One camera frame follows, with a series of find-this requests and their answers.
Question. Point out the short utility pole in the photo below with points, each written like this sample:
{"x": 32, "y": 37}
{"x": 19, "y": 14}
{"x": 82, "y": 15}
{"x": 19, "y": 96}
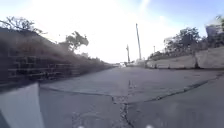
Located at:
{"x": 128, "y": 53}

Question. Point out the grey cracked asphalt road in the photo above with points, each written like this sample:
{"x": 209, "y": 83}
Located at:
{"x": 100, "y": 83}

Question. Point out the building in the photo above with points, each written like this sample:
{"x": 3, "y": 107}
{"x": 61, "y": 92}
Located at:
{"x": 213, "y": 30}

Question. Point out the dark stone block wall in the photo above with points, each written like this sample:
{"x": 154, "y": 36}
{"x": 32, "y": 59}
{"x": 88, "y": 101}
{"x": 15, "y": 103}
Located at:
{"x": 30, "y": 68}

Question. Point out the grassy slope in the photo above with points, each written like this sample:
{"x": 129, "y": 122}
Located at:
{"x": 30, "y": 43}

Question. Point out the bare branched tree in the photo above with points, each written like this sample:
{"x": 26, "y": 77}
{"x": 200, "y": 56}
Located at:
{"x": 20, "y": 24}

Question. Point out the vehicle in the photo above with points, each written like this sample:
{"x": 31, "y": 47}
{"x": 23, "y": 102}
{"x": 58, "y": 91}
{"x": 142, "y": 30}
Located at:
{"x": 122, "y": 64}

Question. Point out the tall utility pole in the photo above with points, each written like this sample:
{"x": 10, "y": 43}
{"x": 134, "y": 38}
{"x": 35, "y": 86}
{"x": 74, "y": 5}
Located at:
{"x": 138, "y": 40}

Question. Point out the group of trees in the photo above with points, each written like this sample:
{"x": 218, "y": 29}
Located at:
{"x": 186, "y": 40}

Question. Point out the pale concrete barrier wall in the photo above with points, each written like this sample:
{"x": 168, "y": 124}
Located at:
{"x": 186, "y": 61}

